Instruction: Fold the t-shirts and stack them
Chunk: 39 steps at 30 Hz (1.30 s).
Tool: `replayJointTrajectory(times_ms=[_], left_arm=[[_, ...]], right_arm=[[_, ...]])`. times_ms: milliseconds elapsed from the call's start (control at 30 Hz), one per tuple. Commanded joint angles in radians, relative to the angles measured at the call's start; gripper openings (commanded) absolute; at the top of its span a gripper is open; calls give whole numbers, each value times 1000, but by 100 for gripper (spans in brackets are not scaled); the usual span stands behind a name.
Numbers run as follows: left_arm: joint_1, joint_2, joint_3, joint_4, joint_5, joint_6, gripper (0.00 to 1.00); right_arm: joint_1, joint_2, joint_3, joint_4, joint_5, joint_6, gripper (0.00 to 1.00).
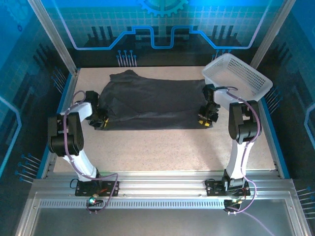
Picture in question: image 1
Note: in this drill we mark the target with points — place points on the dark grey t-shirt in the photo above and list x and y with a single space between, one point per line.
152 98

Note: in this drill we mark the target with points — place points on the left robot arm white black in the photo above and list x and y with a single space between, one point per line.
73 127

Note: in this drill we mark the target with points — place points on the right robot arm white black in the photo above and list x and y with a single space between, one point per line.
242 123

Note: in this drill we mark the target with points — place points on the white perforated plastic basket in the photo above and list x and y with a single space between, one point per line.
236 76

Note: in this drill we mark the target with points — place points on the blue table edge strip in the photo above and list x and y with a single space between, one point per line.
279 147
67 87

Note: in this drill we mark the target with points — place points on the small board with LEDs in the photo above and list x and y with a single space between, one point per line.
235 202
93 201

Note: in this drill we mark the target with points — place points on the grey metal panel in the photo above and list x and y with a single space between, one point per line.
160 222

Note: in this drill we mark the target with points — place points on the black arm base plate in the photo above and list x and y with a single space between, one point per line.
110 188
214 188

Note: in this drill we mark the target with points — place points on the aluminium mounting rail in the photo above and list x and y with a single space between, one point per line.
160 182

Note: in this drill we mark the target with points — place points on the aluminium frame post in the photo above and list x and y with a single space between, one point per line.
270 34
54 37

